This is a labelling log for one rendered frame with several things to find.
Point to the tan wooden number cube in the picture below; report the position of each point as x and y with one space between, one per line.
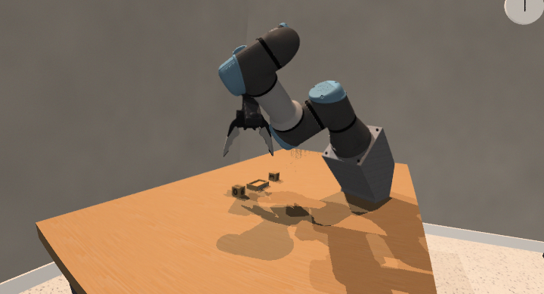
274 176
238 190

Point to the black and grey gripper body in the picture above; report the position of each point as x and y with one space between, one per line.
241 115

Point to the wooden rectangular tray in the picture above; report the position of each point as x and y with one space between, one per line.
257 184

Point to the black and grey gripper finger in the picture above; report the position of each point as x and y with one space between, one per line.
232 133
264 131

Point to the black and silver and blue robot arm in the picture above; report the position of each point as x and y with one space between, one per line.
251 70

